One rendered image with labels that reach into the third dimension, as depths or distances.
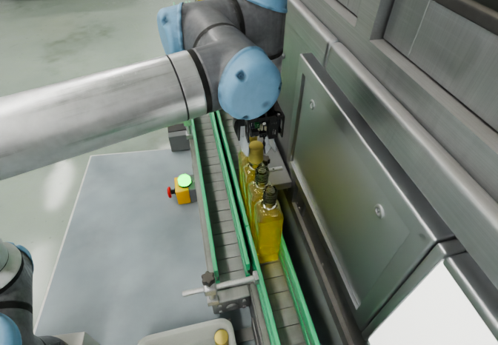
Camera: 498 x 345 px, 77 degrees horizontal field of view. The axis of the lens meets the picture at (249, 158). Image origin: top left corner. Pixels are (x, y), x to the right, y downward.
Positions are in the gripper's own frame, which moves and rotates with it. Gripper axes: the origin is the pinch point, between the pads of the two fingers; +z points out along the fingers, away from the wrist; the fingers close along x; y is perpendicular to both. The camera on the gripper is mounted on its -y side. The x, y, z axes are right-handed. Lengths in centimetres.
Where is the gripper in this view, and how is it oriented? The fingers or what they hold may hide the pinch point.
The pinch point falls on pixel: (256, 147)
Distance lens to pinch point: 70.8
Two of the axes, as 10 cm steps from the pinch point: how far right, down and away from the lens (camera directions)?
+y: 2.3, 6.9, -6.9
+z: 0.0, 7.0, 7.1
